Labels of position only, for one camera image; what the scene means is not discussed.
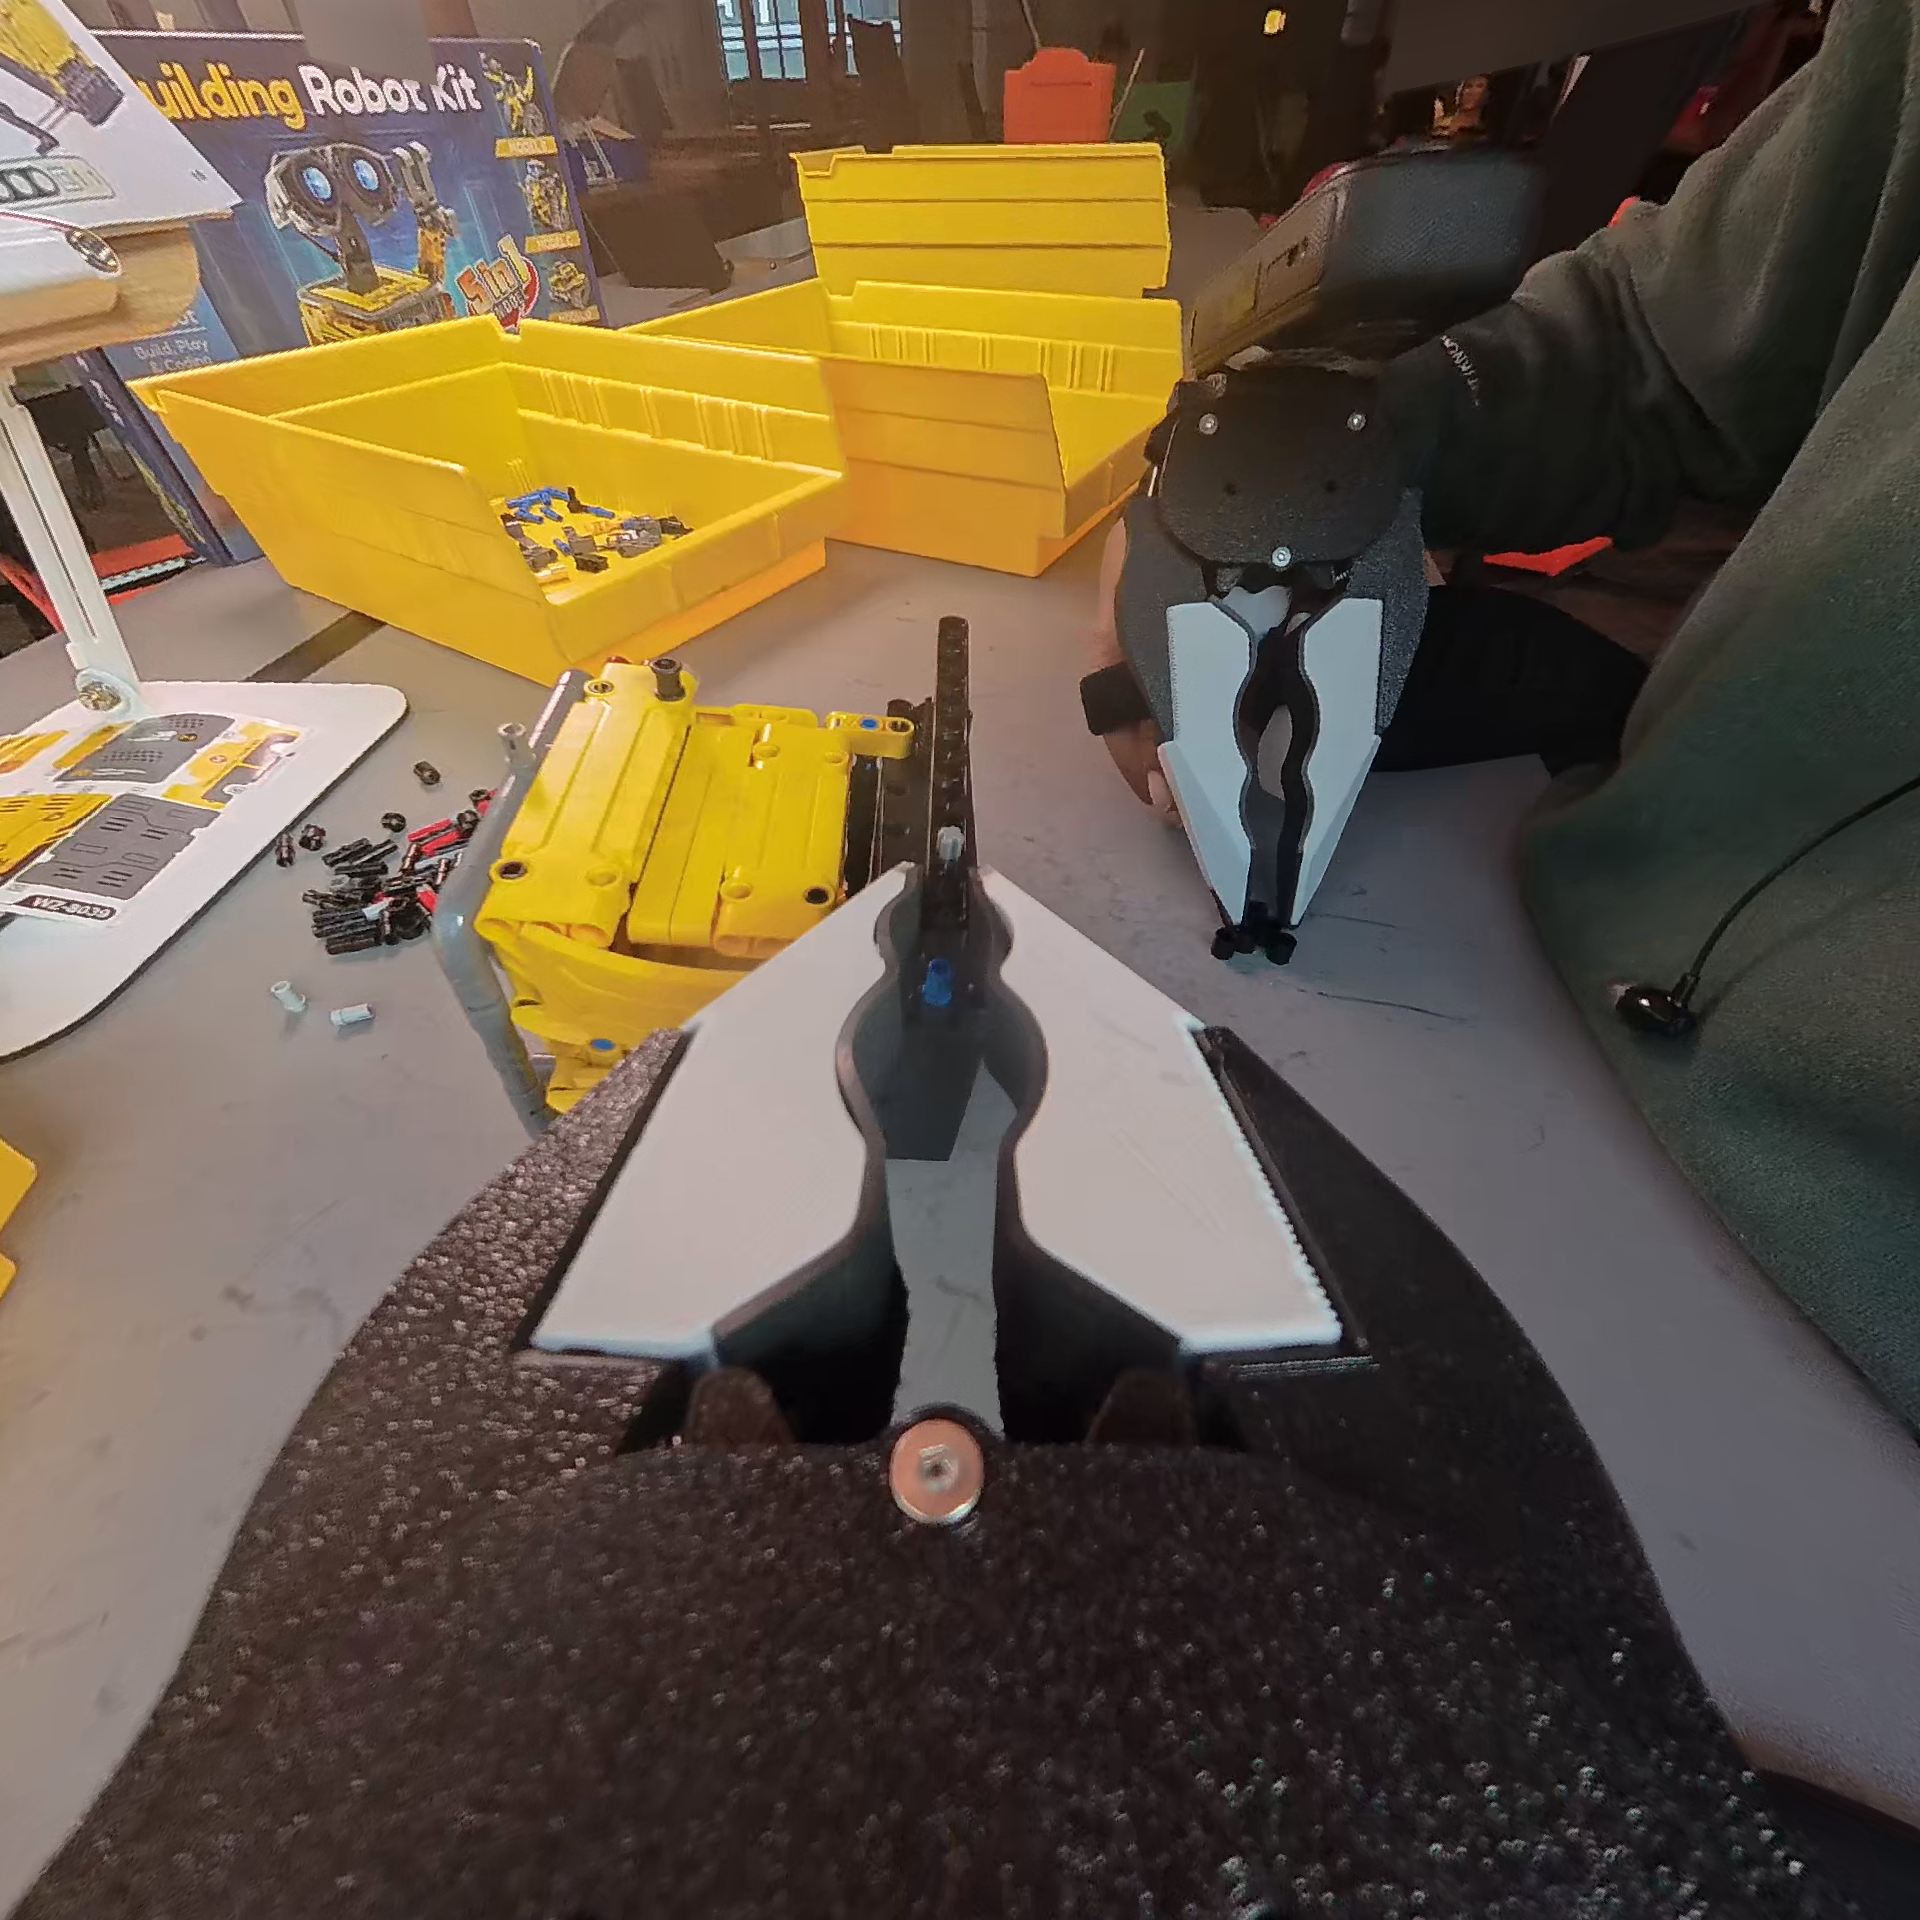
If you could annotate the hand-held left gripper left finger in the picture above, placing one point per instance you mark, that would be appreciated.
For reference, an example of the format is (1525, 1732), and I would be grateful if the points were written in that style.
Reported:
(735, 1184)

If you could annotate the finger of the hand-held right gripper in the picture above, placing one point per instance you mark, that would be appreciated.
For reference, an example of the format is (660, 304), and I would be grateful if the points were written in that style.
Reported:
(1344, 704)
(1201, 722)

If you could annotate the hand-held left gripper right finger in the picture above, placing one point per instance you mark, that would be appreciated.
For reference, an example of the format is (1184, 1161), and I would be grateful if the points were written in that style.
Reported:
(1154, 1184)

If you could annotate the black lego pin cluster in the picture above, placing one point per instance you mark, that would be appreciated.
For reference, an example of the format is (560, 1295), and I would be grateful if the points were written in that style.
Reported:
(1252, 942)

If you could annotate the long black lego beam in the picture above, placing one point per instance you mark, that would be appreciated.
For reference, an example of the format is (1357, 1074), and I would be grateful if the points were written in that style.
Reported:
(951, 722)

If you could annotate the yellow black lego robot body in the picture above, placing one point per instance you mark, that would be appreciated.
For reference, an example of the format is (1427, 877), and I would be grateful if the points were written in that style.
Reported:
(674, 842)

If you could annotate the lego instruction booklet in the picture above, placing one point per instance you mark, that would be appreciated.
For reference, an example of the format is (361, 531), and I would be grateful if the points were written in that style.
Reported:
(102, 164)

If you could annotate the person's right forearm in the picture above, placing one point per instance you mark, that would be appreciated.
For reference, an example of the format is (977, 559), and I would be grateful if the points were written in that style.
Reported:
(1530, 437)

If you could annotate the heap of mixed lego parts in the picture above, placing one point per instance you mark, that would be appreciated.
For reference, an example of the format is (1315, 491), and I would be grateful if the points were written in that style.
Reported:
(592, 534)

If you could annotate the person's right hand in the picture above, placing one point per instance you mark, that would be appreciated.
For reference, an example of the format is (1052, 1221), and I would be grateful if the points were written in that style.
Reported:
(1145, 774)

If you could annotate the yellow plastic bin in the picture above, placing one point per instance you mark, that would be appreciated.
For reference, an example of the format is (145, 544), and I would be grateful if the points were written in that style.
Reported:
(961, 449)
(974, 209)
(344, 495)
(11, 1201)

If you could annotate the orange plastic crate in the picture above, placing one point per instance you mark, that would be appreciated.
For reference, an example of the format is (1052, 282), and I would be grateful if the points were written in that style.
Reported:
(1057, 98)

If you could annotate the pile of black red pins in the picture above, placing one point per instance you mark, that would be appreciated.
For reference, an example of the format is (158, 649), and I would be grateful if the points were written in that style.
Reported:
(375, 902)

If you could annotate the instruction sheet on white stand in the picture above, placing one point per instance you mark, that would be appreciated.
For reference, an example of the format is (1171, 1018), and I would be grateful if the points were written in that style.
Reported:
(344, 722)

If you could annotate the yellow grey sticker sheet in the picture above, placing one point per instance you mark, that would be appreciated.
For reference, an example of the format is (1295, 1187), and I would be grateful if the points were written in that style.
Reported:
(150, 809)

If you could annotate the blue robot kit box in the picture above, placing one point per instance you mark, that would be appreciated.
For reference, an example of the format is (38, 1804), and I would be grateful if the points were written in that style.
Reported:
(420, 181)

